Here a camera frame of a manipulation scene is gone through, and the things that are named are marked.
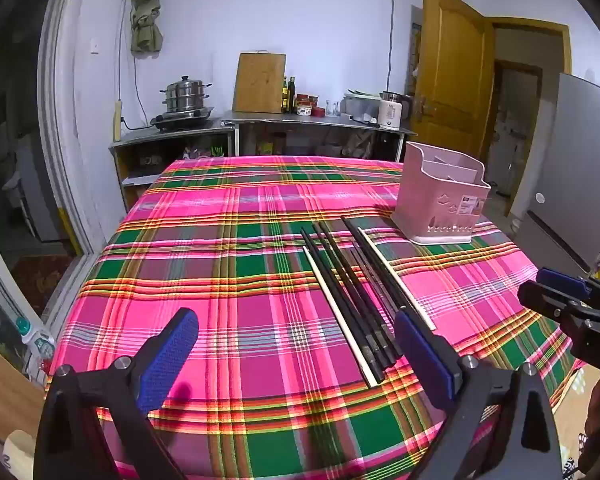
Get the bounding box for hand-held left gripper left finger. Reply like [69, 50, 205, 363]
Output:
[34, 307, 201, 480]

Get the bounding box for thin dark wall cable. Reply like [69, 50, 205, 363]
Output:
[116, 0, 132, 107]

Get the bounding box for pink green plaid tablecloth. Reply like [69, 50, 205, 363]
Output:
[45, 155, 583, 480]

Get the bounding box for yellow wooden door frame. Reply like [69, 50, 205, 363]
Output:
[482, 17, 573, 221]

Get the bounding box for pink plastic utensil holder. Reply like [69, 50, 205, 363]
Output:
[391, 141, 492, 246]

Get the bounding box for tall steel kitchen table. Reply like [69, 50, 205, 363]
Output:
[220, 110, 417, 163]

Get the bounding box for low steel counter shelf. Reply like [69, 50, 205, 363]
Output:
[109, 125, 237, 211]

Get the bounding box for white and teal container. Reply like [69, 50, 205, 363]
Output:
[15, 316, 57, 362]

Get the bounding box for grey wall cable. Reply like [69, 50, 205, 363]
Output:
[386, 0, 397, 94]

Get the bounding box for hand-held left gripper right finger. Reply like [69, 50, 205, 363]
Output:
[394, 310, 563, 480]

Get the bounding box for black tabletop stove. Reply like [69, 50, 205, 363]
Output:
[150, 106, 216, 133]

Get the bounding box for grey plastic storage container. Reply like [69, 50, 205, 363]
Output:
[342, 90, 381, 124]

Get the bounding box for white sliding door frame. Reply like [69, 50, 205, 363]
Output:
[36, 0, 108, 263]

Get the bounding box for wooden cutting board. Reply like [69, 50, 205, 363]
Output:
[232, 51, 287, 114]

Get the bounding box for hanging green cloth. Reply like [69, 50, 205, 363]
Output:
[130, 0, 164, 54]

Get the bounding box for bunch of black chopsticks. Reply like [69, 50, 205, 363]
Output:
[300, 216, 431, 383]

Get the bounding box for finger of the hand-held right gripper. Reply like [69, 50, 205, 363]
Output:
[536, 268, 600, 307]
[519, 281, 589, 319]

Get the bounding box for cream chopstick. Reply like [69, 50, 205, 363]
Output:
[302, 246, 378, 387]
[356, 227, 437, 332]

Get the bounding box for silver refrigerator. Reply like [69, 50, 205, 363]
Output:
[510, 72, 600, 273]

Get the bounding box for white electric kettle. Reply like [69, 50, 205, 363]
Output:
[378, 91, 412, 129]

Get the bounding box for yellow wooden door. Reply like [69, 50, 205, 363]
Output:
[409, 0, 496, 166]

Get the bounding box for steel steamer pot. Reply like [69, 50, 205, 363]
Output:
[161, 76, 213, 112]

